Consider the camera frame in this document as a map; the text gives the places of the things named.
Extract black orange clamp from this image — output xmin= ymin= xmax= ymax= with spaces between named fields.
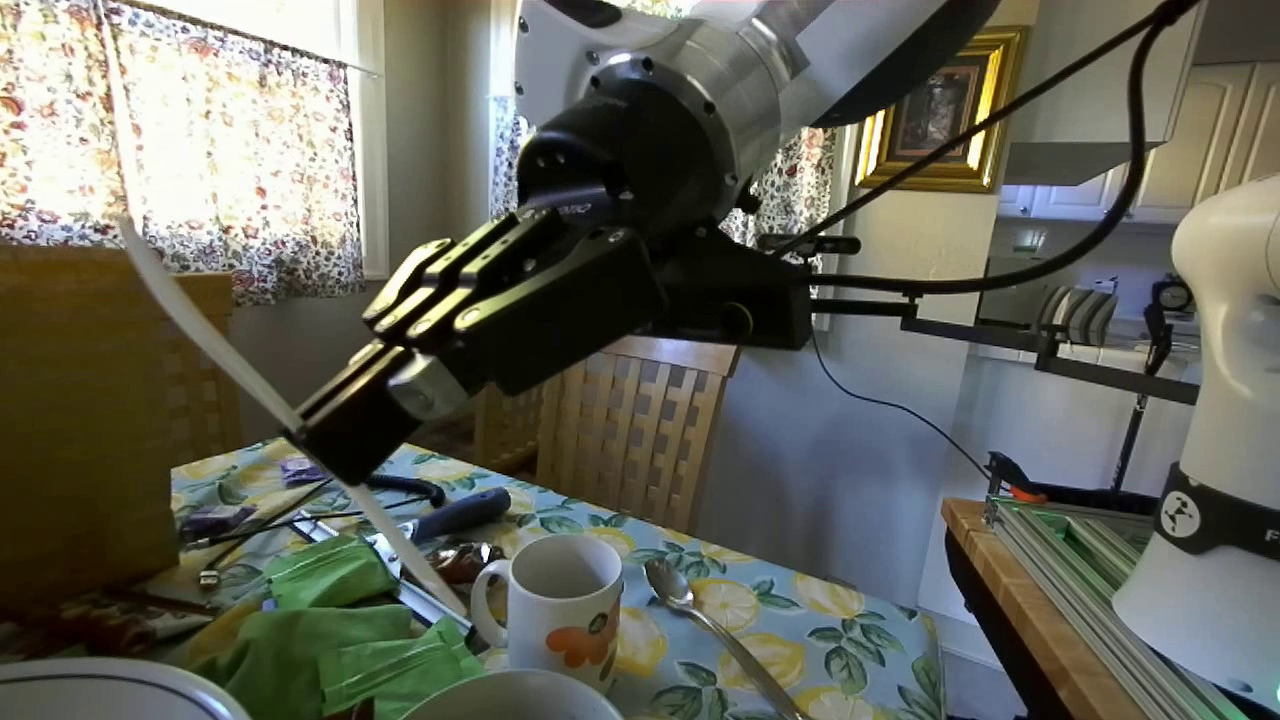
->
xmin=979 ymin=448 xmax=1163 ymax=522

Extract dish rack with plates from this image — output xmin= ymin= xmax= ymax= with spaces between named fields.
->
xmin=1035 ymin=275 xmax=1122 ymax=352

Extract wooden lattice chair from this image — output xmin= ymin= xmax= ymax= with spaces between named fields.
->
xmin=156 ymin=273 xmax=247 ymax=467
xmin=474 ymin=332 xmax=743 ymax=536

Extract large green crumpled napkin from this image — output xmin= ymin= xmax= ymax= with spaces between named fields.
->
xmin=213 ymin=599 xmax=489 ymax=720

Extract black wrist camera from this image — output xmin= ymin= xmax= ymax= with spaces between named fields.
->
xmin=653 ymin=230 xmax=817 ymax=352

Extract brown printed paper bag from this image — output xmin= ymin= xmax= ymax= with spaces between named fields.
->
xmin=0 ymin=246 xmax=181 ymax=618

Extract small green crumpled napkin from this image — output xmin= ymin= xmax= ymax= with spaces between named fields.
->
xmin=258 ymin=532 xmax=404 ymax=618

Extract thin black cable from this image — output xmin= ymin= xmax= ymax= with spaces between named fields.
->
xmin=810 ymin=338 xmax=1002 ymax=484

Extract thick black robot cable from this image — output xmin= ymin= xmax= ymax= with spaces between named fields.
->
xmin=765 ymin=0 xmax=1205 ymax=300

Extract white kitchen cabinets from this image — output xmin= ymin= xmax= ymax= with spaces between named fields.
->
xmin=995 ymin=63 xmax=1280 ymax=230

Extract dark red snack packet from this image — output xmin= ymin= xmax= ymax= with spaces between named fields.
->
xmin=0 ymin=585 xmax=205 ymax=670

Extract metal rail mounting plate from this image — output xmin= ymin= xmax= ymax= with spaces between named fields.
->
xmin=993 ymin=502 xmax=1252 ymax=720

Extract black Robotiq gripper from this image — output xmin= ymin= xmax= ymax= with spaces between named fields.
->
xmin=359 ymin=63 xmax=743 ymax=396

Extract large white patterned bowl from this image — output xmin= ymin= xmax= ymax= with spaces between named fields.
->
xmin=0 ymin=652 xmax=258 ymax=720

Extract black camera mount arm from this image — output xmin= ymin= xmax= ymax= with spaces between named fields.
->
xmin=798 ymin=231 xmax=1205 ymax=498

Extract white mug orange flower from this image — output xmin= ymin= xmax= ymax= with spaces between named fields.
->
xmin=467 ymin=532 xmax=628 ymax=697

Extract black handled tool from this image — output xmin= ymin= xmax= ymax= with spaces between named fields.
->
xmin=359 ymin=472 xmax=454 ymax=511

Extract flat grey metal utensil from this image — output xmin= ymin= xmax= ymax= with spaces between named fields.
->
xmin=395 ymin=585 xmax=489 ymax=658

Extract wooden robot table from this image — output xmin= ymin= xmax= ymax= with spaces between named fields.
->
xmin=942 ymin=491 xmax=1280 ymax=720

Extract dark purple packet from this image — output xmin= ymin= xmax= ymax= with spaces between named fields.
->
xmin=178 ymin=498 xmax=259 ymax=547

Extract gold framed picture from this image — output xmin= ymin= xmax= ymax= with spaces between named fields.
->
xmin=853 ymin=22 xmax=1031 ymax=197

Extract small white bowl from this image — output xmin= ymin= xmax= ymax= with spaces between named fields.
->
xmin=395 ymin=664 xmax=634 ymax=720

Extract metal spoon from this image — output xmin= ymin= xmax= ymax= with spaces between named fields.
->
xmin=639 ymin=558 xmax=814 ymax=720

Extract shiny foil wrapper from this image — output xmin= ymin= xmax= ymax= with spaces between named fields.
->
xmin=434 ymin=536 xmax=509 ymax=589

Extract white plastic knife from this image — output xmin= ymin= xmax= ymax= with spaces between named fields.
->
xmin=121 ymin=219 xmax=474 ymax=620

